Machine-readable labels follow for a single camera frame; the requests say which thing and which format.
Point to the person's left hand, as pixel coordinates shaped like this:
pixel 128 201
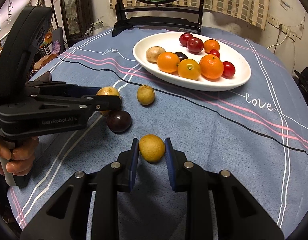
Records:
pixel 21 155

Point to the round embroidered table screen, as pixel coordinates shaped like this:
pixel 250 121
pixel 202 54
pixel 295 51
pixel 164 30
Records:
pixel 156 15

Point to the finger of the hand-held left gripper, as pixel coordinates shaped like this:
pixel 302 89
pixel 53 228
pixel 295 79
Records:
pixel 104 103
pixel 69 88

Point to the medium tangerine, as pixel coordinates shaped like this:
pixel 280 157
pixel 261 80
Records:
pixel 211 45

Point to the large rough tangerine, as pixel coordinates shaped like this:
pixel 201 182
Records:
pixel 211 66

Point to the dark purple plum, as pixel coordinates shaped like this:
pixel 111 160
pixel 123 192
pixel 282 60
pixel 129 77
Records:
pixel 118 121
pixel 181 55

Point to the small red cherry tomato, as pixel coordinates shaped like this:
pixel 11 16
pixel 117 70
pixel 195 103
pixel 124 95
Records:
pixel 215 53

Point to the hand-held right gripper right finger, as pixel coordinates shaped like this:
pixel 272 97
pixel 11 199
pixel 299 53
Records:
pixel 169 165

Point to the small olive yellow fruit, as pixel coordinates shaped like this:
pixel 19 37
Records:
pixel 145 94

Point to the white oval plate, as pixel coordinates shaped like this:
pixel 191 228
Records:
pixel 164 40

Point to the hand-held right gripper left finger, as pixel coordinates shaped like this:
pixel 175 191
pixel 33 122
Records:
pixel 134 165

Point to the white kettle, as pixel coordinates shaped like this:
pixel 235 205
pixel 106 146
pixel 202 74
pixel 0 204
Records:
pixel 97 28

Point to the large pale tan fruit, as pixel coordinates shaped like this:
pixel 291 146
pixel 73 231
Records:
pixel 154 54

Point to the white wall socket strip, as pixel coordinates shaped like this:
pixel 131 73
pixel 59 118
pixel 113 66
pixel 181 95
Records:
pixel 285 27

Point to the striped beige curtain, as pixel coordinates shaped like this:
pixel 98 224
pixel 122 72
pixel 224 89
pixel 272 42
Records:
pixel 231 0

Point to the black chair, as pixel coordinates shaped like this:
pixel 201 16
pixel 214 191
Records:
pixel 58 40

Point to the smooth orange kumquat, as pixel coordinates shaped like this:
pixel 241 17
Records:
pixel 168 62
pixel 189 69

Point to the brown cushion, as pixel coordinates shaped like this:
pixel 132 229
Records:
pixel 43 63

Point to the tan round fruit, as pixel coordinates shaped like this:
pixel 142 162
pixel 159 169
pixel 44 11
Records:
pixel 109 91

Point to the dark red plum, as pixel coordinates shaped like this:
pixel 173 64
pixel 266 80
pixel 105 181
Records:
pixel 195 45
pixel 185 38

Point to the black hat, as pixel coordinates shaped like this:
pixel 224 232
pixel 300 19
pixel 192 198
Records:
pixel 306 77

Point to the dark wooden cabinet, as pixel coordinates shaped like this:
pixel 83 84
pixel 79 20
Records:
pixel 74 12

